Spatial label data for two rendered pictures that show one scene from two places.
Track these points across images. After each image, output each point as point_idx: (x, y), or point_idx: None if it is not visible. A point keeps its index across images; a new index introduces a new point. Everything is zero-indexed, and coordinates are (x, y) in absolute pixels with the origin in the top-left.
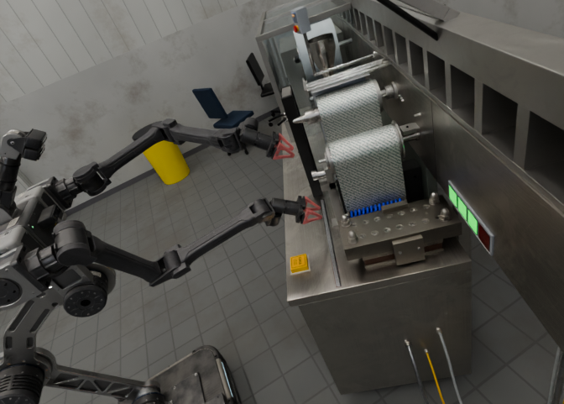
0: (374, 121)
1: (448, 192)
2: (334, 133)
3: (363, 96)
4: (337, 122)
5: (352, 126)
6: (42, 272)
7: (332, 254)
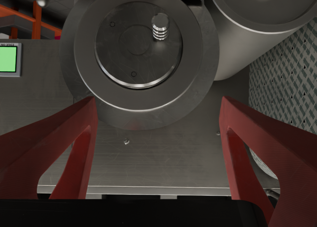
0: (254, 93)
1: (20, 54)
2: (307, 74)
3: (266, 165)
4: (296, 116)
5: (276, 89)
6: None
7: None
